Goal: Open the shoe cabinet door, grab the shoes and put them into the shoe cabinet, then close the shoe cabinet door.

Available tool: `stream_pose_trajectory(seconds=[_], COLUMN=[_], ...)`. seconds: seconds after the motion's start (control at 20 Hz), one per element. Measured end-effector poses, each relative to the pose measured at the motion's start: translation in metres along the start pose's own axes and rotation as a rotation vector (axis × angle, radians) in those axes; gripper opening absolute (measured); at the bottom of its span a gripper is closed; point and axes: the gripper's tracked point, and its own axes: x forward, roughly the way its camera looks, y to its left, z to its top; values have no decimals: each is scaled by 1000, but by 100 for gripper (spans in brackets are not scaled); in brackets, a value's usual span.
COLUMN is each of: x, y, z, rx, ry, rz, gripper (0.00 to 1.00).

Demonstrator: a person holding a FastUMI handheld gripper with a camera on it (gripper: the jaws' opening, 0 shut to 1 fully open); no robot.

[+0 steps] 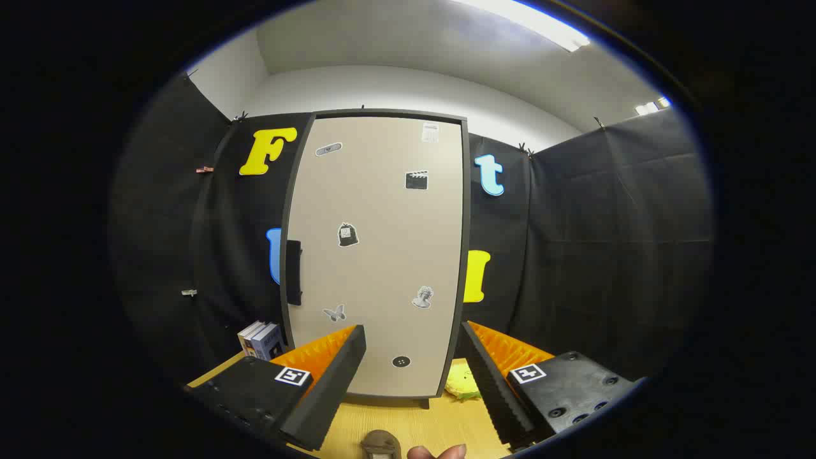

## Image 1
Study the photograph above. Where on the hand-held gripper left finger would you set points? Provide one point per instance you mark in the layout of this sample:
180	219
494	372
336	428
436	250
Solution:
331	395

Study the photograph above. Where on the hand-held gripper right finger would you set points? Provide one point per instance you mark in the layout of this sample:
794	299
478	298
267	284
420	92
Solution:
494	389

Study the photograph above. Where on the brown fuzzy shoe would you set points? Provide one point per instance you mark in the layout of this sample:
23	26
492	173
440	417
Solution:
380	446

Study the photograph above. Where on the beige shoe cabinet door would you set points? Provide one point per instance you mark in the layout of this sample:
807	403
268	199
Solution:
382	255

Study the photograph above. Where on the dark grey shoe cabinet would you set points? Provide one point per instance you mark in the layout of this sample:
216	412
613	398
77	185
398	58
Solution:
466	191

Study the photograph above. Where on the yellow fluffy round pad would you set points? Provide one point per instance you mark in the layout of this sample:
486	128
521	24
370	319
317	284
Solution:
462	382

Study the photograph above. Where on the blue cover book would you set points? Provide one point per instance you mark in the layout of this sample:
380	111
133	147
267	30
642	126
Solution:
271	344

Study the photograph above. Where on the white cover book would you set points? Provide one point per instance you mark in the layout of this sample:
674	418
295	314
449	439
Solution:
248	336

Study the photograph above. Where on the black backdrop cloth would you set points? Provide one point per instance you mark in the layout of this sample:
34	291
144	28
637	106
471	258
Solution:
605	242

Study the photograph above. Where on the small ceiling light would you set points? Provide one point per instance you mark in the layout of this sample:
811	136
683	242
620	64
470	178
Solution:
651	106

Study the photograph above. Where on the long ceiling light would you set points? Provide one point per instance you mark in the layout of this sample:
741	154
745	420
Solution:
542	25

